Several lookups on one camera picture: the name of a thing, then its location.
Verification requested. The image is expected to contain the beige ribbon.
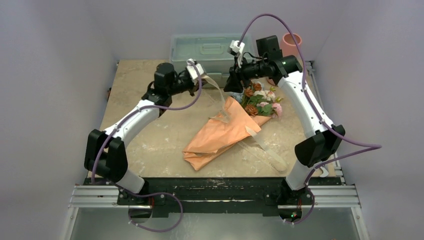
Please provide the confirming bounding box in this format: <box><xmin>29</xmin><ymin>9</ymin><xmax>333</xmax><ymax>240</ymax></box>
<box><xmin>200</xmin><ymin>74</ymin><xmax>289</xmax><ymax>173</ymax></box>

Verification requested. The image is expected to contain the artificial flower bouquet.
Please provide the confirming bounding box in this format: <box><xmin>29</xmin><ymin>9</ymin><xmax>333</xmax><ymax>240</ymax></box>
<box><xmin>229</xmin><ymin>81</ymin><xmax>283</xmax><ymax>118</ymax></box>

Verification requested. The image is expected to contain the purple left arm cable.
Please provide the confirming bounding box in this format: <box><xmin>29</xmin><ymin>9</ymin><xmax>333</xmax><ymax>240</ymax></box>
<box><xmin>90</xmin><ymin>58</ymin><xmax>204</xmax><ymax>233</ymax></box>

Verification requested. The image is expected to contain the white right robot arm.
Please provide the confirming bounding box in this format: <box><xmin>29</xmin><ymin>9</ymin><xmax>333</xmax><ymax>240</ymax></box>
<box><xmin>224</xmin><ymin>35</ymin><xmax>346</xmax><ymax>204</ymax></box>

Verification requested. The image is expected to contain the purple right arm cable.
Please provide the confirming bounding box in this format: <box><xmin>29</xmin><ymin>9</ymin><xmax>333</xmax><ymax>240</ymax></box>
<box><xmin>237</xmin><ymin>13</ymin><xmax>383</xmax><ymax>226</ymax></box>

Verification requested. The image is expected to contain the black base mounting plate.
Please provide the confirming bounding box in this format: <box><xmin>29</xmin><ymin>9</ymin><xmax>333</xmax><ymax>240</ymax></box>
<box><xmin>82</xmin><ymin>177</ymin><xmax>343</xmax><ymax>220</ymax></box>

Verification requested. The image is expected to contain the red handled wrench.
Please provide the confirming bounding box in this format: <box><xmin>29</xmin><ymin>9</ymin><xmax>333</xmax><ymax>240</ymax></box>
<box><xmin>319</xmin><ymin>165</ymin><xmax>329</xmax><ymax>178</ymax></box>

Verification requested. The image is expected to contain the pink cylindrical vase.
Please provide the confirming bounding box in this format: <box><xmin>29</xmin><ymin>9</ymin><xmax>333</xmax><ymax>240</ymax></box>
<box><xmin>266</xmin><ymin>33</ymin><xmax>303</xmax><ymax>86</ymax></box>

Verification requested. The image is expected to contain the green plastic toolbox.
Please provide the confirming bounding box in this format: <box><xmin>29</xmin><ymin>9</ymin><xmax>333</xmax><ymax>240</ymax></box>
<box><xmin>169</xmin><ymin>33</ymin><xmax>241</xmax><ymax>88</ymax></box>

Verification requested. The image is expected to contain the orange wrapping paper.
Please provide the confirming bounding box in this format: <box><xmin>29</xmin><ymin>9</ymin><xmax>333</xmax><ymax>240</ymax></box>
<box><xmin>182</xmin><ymin>97</ymin><xmax>271</xmax><ymax>171</ymax></box>

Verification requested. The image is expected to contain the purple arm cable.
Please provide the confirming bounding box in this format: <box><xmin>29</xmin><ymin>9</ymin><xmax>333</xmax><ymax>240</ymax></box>
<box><xmin>90</xmin><ymin>58</ymin><xmax>204</xmax><ymax>233</ymax></box>
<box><xmin>237</xmin><ymin>13</ymin><xmax>383</xmax><ymax>226</ymax></box>

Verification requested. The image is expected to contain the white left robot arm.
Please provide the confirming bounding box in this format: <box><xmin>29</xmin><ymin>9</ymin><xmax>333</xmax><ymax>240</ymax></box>
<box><xmin>84</xmin><ymin>59</ymin><xmax>206</xmax><ymax>205</ymax></box>

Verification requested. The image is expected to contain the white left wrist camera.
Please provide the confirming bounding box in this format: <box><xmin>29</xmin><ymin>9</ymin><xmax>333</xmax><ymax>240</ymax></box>
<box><xmin>186</xmin><ymin>58</ymin><xmax>207</xmax><ymax>83</ymax></box>

